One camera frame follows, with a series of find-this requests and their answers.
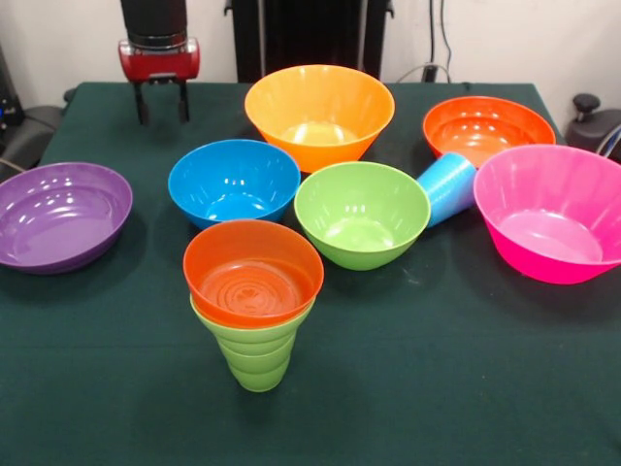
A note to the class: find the large yellow-orange bowl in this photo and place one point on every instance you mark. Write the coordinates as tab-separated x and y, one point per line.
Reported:
320	150

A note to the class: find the blue cup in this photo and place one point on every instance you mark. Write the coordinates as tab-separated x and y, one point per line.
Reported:
446	189

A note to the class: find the stack of green cups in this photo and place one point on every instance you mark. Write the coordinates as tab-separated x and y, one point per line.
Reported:
259	374

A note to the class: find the large green bowl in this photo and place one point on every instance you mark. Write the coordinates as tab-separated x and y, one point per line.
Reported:
361	228

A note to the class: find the wide purple bowl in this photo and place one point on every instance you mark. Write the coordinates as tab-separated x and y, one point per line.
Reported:
58	228

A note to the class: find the dark green tablecloth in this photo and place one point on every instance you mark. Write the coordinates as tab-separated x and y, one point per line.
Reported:
145	412

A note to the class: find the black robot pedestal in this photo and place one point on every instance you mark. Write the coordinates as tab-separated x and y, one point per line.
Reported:
310	34

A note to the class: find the wide red-orange bowl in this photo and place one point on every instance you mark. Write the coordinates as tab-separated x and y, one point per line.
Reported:
485	131

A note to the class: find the grey chair with black knob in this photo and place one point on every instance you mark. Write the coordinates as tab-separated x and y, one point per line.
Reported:
594	128

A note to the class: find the large pink bowl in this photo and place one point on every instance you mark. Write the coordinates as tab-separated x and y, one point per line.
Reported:
548	228

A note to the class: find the small green bowl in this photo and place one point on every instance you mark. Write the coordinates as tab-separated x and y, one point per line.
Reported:
252	340

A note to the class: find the black equipment box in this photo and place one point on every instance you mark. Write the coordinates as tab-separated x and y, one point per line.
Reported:
9	92

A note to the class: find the blue bowl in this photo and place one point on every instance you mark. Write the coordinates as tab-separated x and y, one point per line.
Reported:
233	184

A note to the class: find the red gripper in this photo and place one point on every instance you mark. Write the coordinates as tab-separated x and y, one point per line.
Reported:
160	65

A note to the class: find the small orange bowl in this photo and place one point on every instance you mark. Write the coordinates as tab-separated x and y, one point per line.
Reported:
252	291

